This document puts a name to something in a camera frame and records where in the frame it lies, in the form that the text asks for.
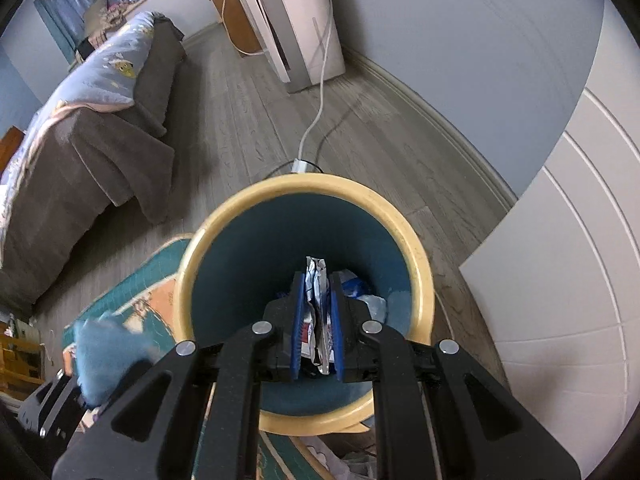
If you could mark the wooden headboard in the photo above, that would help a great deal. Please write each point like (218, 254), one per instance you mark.
(10, 155)

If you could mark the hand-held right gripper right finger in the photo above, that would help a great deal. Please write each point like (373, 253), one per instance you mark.
(336, 330)

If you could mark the clear plastic bag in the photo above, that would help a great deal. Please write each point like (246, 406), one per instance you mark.
(372, 308)

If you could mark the white power strip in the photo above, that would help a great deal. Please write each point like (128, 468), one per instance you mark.
(301, 165)

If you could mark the printed rug with teal border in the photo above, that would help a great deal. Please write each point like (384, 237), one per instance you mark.
(150, 280)

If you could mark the wooden cabinet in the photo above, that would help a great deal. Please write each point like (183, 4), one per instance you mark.
(240, 25)

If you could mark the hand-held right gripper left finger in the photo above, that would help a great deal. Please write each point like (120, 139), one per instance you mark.
(298, 325)

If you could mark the silver wrapper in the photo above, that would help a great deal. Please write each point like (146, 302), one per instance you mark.
(317, 310)

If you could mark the blue cloth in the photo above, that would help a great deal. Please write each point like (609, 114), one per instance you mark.
(110, 355)

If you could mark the wooden shelf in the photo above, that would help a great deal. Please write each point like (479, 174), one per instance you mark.
(20, 355)

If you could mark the light blue printed quilt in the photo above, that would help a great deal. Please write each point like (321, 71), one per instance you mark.
(100, 75)

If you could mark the white crumpled paper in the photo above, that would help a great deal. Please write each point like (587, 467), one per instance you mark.
(345, 460)

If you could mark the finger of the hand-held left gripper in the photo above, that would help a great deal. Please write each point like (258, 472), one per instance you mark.
(50, 405)

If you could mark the white panelled door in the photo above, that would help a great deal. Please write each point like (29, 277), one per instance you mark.
(575, 285)

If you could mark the blue and white packet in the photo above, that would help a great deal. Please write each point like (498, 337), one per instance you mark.
(356, 285)

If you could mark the white air purifier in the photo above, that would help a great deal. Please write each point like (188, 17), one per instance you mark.
(300, 25)

